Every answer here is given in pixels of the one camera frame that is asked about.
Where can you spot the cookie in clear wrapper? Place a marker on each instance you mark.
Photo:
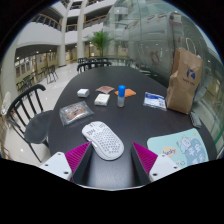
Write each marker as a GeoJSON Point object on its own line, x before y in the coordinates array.
{"type": "Point", "coordinates": [75, 112]}

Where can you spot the white perforated computer mouse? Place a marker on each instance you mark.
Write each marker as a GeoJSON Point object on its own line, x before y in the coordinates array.
{"type": "Point", "coordinates": [104, 140]}

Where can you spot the brown paper bag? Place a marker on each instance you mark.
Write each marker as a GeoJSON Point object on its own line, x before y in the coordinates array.
{"type": "Point", "coordinates": [183, 88]}

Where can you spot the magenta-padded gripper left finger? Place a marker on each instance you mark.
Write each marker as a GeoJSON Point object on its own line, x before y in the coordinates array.
{"type": "Point", "coordinates": [58, 164]}

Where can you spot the small blue-capped bottle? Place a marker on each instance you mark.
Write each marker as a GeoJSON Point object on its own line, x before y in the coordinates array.
{"type": "Point", "coordinates": [121, 96]}

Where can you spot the black spindle-back chair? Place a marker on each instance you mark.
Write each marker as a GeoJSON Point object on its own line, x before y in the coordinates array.
{"type": "Point", "coordinates": [83, 66]}
{"type": "Point", "coordinates": [38, 128]}

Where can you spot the light green cartoon mouse pad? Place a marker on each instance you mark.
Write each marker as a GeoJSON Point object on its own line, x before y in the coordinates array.
{"type": "Point", "coordinates": [186, 146]}

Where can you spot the small white box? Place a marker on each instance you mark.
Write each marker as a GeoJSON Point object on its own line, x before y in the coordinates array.
{"type": "Point", "coordinates": [83, 93]}

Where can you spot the cream rectangular box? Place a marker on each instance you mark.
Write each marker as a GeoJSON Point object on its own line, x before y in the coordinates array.
{"type": "Point", "coordinates": [102, 100]}

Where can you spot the dark grey pouch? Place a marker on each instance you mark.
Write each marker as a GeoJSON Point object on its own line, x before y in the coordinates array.
{"type": "Point", "coordinates": [195, 120]}

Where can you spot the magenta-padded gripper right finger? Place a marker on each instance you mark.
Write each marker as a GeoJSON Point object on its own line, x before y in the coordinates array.
{"type": "Point", "coordinates": [162, 165]}

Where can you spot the orange flat packet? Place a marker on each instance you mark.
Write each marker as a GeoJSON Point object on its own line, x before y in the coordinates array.
{"type": "Point", "coordinates": [130, 93]}

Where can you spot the large round white structure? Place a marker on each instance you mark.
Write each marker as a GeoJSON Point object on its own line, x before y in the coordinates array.
{"type": "Point", "coordinates": [156, 36]}

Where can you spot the group of black chairs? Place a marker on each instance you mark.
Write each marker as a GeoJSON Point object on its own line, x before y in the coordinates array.
{"type": "Point", "coordinates": [50, 73]}

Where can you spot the white and blue plastic packet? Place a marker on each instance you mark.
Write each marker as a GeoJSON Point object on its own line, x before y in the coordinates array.
{"type": "Point", "coordinates": [155, 101]}

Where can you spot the brown snack packet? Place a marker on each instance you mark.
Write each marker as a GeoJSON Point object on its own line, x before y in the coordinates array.
{"type": "Point", "coordinates": [105, 89]}

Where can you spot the green potted palm plant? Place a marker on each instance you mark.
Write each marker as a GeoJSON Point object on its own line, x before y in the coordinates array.
{"type": "Point", "coordinates": [100, 40]}

